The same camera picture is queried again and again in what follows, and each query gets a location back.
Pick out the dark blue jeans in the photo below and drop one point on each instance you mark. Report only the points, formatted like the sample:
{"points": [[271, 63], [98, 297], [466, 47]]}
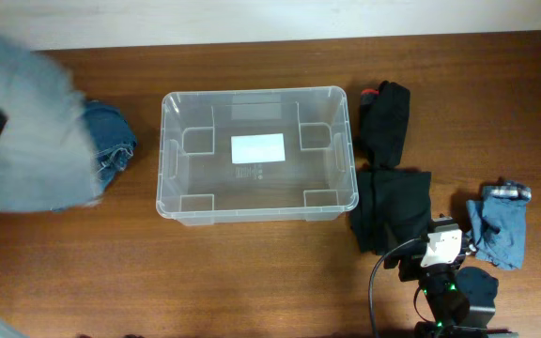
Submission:
{"points": [[111, 141]]}

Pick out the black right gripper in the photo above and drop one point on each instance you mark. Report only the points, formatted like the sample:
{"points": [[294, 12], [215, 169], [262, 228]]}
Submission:
{"points": [[409, 261]]}

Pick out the black garment with red band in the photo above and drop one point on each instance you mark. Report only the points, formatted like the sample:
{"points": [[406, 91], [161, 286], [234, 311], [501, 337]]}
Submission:
{"points": [[384, 117]]}

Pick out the white label in bin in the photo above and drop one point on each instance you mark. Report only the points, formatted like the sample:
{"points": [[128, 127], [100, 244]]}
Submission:
{"points": [[258, 148]]}

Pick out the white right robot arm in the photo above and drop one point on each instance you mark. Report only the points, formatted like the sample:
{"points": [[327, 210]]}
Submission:
{"points": [[461, 300]]}

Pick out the clear plastic storage bin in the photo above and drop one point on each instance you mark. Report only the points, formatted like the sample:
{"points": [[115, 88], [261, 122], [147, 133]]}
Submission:
{"points": [[199, 185]]}

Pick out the dark green folded garment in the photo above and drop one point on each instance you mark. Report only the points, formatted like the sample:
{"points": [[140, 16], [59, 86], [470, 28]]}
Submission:
{"points": [[394, 206]]}

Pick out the light blue shorts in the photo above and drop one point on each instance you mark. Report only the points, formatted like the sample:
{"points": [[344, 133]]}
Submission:
{"points": [[498, 224]]}

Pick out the light grey jeans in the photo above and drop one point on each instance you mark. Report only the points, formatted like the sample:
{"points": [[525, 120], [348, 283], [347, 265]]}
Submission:
{"points": [[29, 84]]}

